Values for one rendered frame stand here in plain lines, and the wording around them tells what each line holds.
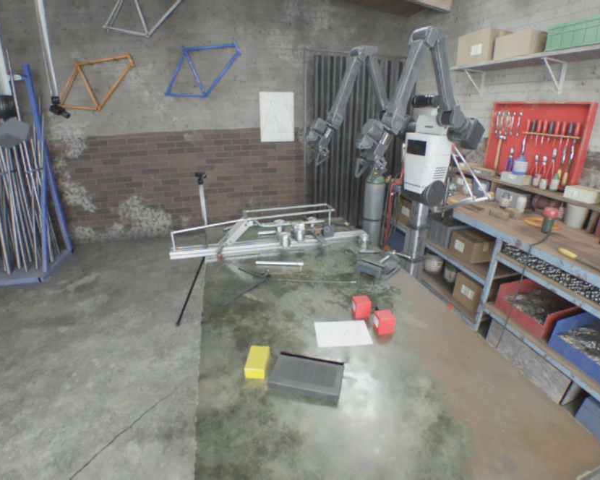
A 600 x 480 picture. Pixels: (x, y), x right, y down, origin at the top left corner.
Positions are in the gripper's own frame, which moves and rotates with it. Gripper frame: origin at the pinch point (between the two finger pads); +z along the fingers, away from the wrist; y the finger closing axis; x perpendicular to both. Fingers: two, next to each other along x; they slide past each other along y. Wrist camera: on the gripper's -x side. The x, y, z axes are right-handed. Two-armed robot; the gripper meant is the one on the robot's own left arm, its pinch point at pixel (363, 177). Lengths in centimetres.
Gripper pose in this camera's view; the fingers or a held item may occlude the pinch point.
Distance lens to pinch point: 128.2
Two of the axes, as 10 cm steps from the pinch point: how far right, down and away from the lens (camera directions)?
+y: 4.3, 3.4, -8.4
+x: 7.8, 3.2, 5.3
